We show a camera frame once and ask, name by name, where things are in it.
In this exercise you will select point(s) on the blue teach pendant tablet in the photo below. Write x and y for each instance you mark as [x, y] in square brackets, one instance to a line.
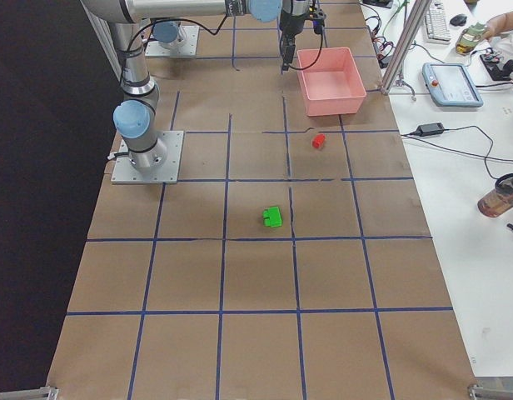
[450, 85]

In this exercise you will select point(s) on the brown paper table mat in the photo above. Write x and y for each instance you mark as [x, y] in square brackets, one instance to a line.
[183, 293]

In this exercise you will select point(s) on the person's hand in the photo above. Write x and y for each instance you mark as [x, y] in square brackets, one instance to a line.
[494, 27]

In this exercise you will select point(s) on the white keyboard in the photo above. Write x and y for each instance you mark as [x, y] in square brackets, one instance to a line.
[435, 24]

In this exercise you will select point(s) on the green tea bottle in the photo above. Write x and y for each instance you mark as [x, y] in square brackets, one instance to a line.
[470, 38]

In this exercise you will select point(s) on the red toy block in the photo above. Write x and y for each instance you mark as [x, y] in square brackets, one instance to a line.
[318, 141]

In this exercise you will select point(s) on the green toy block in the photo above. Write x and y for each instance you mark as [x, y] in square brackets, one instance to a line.
[272, 217]

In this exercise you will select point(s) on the brown drink bottle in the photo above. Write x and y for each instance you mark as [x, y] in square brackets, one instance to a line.
[499, 199]

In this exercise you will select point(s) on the pink plastic box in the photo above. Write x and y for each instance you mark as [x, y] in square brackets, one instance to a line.
[333, 85]

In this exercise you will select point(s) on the black computer mouse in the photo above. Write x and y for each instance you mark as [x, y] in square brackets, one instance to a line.
[458, 20]

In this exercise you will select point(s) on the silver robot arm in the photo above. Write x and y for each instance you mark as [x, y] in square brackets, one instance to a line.
[169, 34]
[134, 117]

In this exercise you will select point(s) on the aluminium frame post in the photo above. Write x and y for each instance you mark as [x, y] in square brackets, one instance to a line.
[393, 75]

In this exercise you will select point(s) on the black power adapter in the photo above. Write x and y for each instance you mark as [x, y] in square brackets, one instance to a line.
[429, 129]

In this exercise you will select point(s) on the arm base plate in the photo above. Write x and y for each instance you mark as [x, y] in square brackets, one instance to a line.
[160, 165]
[187, 50]

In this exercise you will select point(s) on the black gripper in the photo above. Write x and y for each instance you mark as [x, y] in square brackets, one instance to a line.
[291, 21]

